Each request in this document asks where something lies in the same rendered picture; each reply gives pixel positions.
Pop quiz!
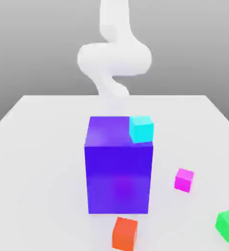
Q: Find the small cyan cube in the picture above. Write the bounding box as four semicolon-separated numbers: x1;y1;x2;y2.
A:
129;115;155;144

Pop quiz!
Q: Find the small magenta cube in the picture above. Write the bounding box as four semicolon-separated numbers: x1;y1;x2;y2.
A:
173;168;195;194

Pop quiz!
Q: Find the small orange cube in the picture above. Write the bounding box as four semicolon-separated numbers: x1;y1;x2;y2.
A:
112;216;139;251

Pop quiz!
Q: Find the large blue box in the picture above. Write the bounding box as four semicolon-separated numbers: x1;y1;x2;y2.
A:
84;116;154;215

